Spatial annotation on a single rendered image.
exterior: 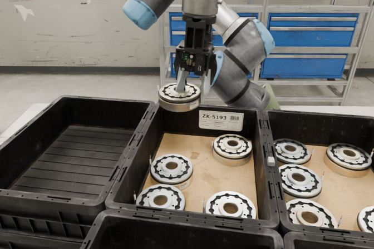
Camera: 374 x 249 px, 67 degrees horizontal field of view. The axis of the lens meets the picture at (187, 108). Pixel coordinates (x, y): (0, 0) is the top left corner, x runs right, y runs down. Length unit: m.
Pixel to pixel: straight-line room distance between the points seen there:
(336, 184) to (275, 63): 1.93
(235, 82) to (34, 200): 0.65
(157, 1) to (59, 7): 2.96
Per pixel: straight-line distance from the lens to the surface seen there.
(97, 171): 0.77
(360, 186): 0.80
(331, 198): 0.74
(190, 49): 0.59
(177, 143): 0.83
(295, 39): 2.60
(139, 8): 0.66
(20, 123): 1.34
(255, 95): 0.97
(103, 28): 3.46
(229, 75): 0.93
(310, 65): 2.72
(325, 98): 2.90
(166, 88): 0.73
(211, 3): 0.59
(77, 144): 0.88
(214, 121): 0.82
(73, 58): 3.70
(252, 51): 0.94
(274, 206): 0.54
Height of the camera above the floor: 1.31
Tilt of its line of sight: 29 degrees down
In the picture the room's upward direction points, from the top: straight up
